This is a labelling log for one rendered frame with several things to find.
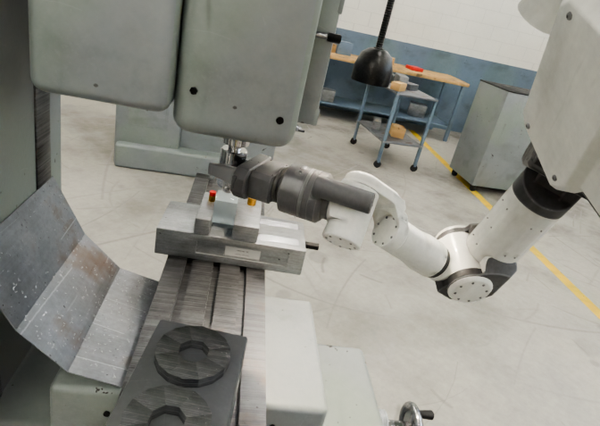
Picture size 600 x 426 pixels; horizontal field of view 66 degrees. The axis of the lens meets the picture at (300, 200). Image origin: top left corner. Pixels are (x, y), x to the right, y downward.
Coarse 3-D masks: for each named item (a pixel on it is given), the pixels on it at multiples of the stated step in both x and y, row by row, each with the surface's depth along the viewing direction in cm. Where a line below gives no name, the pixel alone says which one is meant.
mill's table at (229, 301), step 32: (192, 192) 140; (160, 288) 96; (192, 288) 98; (224, 288) 100; (256, 288) 103; (160, 320) 88; (192, 320) 89; (224, 320) 91; (256, 320) 93; (256, 352) 85; (256, 384) 78; (256, 416) 72
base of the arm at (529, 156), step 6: (528, 150) 71; (534, 150) 66; (522, 156) 72; (528, 156) 68; (534, 156) 64; (522, 162) 70; (528, 162) 65; (534, 162) 64; (534, 168) 65; (540, 168) 64
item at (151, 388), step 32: (160, 352) 54; (192, 352) 57; (224, 352) 56; (128, 384) 51; (160, 384) 51; (192, 384) 52; (224, 384) 53; (128, 416) 46; (160, 416) 48; (192, 416) 47; (224, 416) 49
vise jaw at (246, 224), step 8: (240, 200) 117; (240, 208) 113; (248, 208) 114; (256, 208) 114; (240, 216) 109; (248, 216) 110; (256, 216) 110; (240, 224) 105; (248, 224) 106; (256, 224) 107; (232, 232) 106; (240, 232) 106; (248, 232) 106; (256, 232) 106; (248, 240) 107; (256, 240) 107
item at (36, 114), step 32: (0, 0) 68; (0, 32) 69; (0, 64) 70; (0, 96) 72; (32, 96) 83; (0, 128) 73; (32, 128) 85; (0, 160) 75; (32, 160) 87; (0, 192) 77; (32, 192) 89; (0, 320) 84; (0, 352) 86; (0, 384) 87
